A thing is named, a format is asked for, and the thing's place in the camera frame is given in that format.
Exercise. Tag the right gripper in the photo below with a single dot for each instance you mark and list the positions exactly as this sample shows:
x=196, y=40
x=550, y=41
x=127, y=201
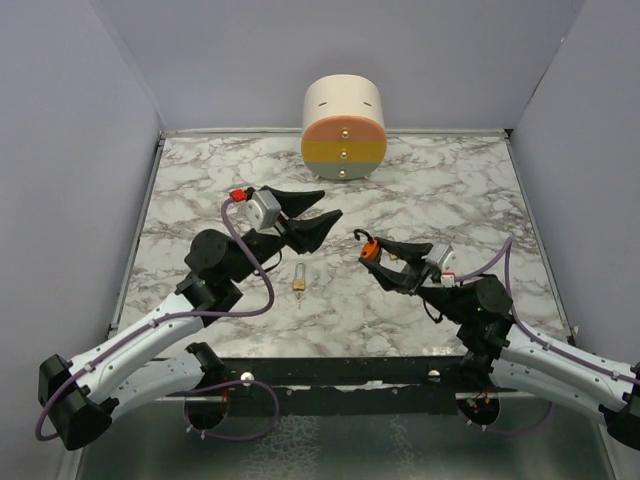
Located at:
x=415, y=275

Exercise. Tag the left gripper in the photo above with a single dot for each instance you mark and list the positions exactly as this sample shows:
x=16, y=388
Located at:
x=302, y=235

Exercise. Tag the orange black padlock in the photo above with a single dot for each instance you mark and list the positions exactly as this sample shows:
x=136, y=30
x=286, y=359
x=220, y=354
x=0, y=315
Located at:
x=371, y=248

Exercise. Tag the long-shackle brass padlock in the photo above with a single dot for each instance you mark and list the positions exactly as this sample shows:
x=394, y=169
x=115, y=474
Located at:
x=299, y=282

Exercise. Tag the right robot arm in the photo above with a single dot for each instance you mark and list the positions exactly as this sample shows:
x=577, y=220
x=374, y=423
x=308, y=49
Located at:
x=502, y=350

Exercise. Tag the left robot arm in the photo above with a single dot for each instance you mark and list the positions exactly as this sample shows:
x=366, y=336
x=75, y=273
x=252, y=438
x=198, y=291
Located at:
x=82, y=396

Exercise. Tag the round three-drawer storage box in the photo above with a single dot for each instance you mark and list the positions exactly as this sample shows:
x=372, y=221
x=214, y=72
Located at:
x=343, y=132

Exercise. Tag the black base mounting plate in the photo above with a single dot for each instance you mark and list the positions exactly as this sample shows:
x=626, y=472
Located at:
x=349, y=386

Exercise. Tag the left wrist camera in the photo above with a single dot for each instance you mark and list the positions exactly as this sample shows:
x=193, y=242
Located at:
x=262, y=210

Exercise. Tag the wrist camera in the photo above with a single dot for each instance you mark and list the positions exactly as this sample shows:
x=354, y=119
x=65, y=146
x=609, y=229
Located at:
x=262, y=210
x=438, y=260

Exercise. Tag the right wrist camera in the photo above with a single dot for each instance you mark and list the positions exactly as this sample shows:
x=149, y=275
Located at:
x=438, y=260

